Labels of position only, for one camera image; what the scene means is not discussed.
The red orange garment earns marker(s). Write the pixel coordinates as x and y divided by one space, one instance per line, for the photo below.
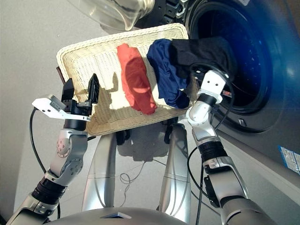
133 70

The black garment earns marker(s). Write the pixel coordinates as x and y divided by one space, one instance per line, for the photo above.
199 51

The navy blue garment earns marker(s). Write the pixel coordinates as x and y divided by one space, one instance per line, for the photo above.
164 75

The dark brown basket stand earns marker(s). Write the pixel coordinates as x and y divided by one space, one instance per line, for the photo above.
60 75

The pale woven laundry basket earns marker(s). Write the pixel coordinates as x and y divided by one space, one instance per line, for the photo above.
93 58

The grey washing machine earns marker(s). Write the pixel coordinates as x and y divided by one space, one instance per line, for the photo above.
269 105

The black stand caster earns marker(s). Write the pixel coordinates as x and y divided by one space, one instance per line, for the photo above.
123 138
168 136

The silver robot leg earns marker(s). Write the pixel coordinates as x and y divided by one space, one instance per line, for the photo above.
100 175
175 164

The round glass washer door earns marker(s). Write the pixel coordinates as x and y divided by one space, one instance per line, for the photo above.
112 11

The blue energy label sticker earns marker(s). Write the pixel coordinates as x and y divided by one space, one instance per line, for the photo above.
289 159

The silver robot torso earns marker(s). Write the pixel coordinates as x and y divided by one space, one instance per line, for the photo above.
82 219

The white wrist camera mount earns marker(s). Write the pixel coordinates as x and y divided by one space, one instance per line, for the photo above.
213 84
44 104

